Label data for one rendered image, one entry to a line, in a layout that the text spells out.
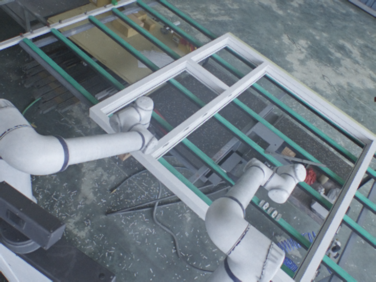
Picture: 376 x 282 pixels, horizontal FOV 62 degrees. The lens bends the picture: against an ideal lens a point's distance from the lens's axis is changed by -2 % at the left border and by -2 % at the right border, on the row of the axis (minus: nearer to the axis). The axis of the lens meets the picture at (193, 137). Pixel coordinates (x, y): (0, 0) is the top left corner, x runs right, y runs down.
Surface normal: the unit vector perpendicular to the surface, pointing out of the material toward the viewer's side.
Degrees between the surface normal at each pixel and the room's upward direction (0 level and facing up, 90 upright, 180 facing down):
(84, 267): 0
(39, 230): 61
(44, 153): 37
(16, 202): 29
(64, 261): 0
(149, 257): 0
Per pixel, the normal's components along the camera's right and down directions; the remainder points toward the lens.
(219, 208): -0.28, -0.83
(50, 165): 0.71, 0.43
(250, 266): -0.42, 0.23
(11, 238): 0.25, -0.61
